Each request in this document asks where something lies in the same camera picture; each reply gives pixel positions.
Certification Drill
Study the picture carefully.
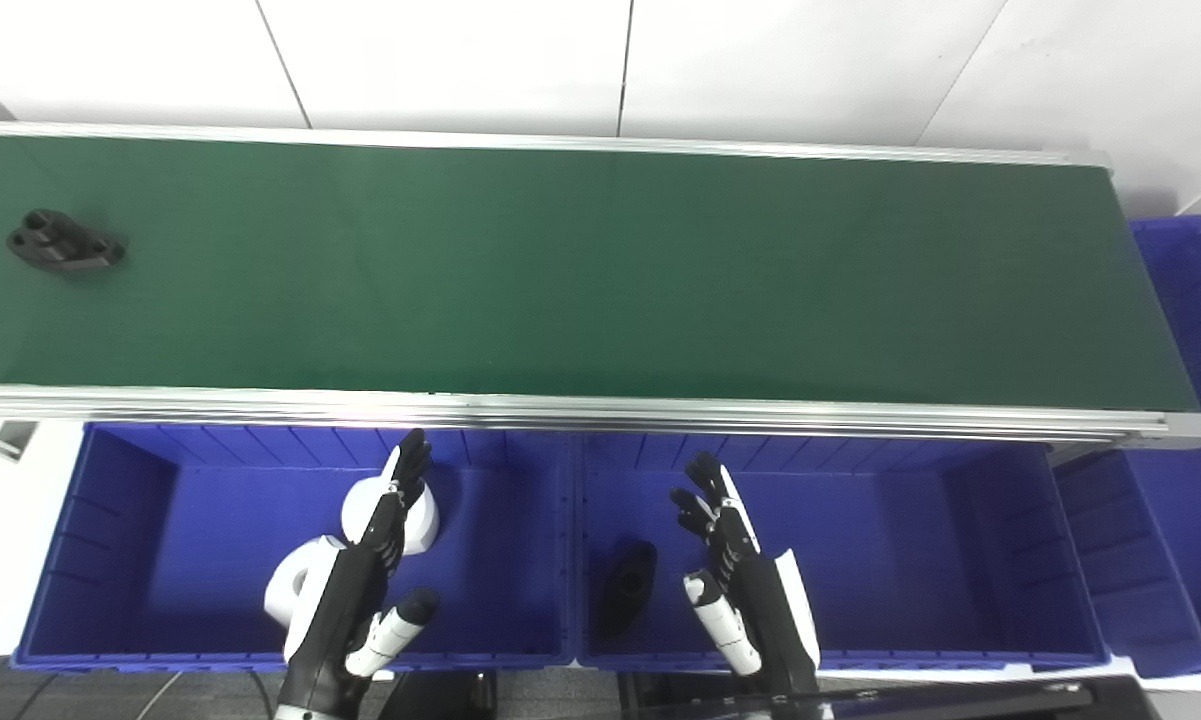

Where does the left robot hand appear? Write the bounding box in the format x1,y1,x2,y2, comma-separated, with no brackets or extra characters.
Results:
280,428,441,713

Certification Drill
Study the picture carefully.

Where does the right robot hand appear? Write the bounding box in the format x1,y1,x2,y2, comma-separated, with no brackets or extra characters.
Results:
670,452,823,694

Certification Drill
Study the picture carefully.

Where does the black flanged part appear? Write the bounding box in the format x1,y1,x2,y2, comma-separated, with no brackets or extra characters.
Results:
6,209,127,274
597,540,659,637

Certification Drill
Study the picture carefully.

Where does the blue bin holding white parts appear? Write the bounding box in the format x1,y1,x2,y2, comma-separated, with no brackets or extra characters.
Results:
12,422,576,673

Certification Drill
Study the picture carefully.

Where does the blue bin holding black part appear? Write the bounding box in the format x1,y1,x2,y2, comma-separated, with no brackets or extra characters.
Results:
572,430,1111,671

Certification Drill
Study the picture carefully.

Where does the green conveyor belt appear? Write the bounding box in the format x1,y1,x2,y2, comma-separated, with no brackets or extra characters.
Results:
0,120,1201,453
0,134,1201,412

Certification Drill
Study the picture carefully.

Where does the empty blue bin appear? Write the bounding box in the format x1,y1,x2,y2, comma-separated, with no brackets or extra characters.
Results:
1055,215,1201,679

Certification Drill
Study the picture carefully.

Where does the black robot torso block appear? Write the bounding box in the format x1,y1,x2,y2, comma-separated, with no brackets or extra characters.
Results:
378,668,499,720

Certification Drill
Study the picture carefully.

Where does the black robot torso plate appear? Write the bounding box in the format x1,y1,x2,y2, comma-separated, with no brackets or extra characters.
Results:
617,672,1176,720

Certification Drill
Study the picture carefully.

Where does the white ring part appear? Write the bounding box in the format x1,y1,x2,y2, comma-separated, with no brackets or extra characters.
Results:
265,536,347,631
341,478,440,557

